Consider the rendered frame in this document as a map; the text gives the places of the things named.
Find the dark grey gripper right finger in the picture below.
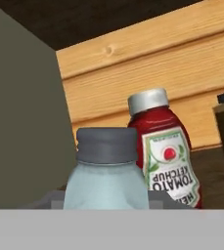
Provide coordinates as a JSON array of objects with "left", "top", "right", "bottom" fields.
[{"left": 147, "top": 189, "right": 194, "bottom": 210}]

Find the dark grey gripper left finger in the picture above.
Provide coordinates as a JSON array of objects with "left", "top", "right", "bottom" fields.
[{"left": 21, "top": 189, "right": 67, "bottom": 210}]

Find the clear shaker with grey cap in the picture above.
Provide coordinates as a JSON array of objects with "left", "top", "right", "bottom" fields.
[{"left": 63, "top": 127, "right": 151, "bottom": 211}]

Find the red ketchup bottle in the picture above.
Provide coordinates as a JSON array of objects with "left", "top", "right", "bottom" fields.
[{"left": 126, "top": 87, "right": 203, "bottom": 210}]

